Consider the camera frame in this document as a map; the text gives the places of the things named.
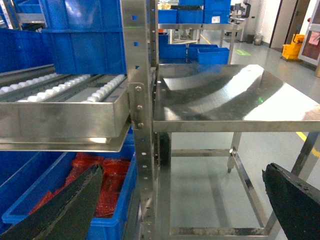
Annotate blue bin with red bags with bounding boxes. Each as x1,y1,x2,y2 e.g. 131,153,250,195
1,134,137,240

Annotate steel flow rack shelf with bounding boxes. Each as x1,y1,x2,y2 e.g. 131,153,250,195
0,0,159,240

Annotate yellow mop bucket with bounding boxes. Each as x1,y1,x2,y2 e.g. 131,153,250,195
282,34,305,60

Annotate red bubble wrap bags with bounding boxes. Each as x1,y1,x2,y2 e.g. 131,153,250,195
28,152,131,218

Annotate small stainless steel table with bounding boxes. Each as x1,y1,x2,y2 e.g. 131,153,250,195
153,64,320,240

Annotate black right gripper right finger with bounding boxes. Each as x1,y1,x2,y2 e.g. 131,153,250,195
262,163,320,240

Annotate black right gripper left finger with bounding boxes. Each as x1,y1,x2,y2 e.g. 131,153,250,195
0,164,103,240

